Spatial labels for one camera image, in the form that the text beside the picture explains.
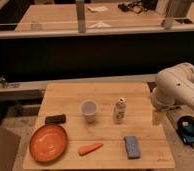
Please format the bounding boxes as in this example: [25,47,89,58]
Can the grey metal post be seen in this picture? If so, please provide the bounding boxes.
[76,0,86,33]
[161,0,193,30]

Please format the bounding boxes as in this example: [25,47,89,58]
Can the small white bottle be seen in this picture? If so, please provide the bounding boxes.
[113,97,126,124]

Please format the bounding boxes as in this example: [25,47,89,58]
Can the orange bowl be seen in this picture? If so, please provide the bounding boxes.
[29,124,68,163]

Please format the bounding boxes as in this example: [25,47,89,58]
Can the white plastic cup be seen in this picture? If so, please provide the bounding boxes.
[80,100,98,123]

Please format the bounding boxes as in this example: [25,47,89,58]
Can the black rectangular block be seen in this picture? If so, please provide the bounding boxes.
[45,114,66,124]

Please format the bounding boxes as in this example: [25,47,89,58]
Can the blue sponge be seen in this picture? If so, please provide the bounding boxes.
[124,136,141,159]

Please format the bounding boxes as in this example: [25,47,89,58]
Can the black cables on far table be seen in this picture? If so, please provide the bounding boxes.
[117,1,155,14]

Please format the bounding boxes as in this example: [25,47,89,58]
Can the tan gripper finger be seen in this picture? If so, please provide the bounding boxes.
[152,111,162,125]

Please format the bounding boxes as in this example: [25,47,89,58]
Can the white paper sheet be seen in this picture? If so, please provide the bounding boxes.
[89,21,111,28]

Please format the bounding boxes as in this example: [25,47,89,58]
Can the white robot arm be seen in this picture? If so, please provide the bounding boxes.
[151,63,194,125]

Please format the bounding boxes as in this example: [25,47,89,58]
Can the grey metal post right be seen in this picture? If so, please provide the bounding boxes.
[161,0,193,30]

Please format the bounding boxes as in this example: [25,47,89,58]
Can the orange carrot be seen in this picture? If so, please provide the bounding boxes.
[78,143,103,156]

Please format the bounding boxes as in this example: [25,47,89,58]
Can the blue and black cable bundle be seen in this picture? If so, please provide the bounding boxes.
[176,115,194,152]

